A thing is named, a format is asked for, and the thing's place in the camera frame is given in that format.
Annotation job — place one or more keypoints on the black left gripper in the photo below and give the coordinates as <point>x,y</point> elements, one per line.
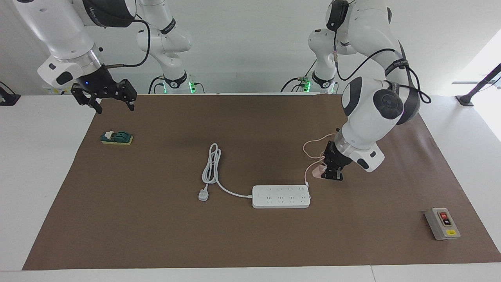
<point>336,156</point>

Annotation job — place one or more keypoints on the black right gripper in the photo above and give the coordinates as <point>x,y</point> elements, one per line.
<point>101,84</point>

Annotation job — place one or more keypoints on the white wall outlet boxes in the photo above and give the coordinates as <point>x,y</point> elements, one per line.
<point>58,91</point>

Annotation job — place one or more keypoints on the black angled stand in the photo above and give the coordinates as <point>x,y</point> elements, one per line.
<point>465,100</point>

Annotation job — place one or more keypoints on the brown table mat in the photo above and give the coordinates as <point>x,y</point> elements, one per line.
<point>235,243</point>

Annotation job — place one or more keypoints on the grey on-off switch box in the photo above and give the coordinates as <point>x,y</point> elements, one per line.
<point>442,224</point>

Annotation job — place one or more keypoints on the black table clamp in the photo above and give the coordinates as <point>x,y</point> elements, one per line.
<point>9,98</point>

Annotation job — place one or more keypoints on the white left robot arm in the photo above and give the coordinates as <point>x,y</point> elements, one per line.
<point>364,117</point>

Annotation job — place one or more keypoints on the pink charger block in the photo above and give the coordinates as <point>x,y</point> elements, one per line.
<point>319,169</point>

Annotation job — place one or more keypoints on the white power strip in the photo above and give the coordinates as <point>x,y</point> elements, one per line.
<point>281,196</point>

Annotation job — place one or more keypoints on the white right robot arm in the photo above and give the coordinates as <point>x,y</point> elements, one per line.
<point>58,23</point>

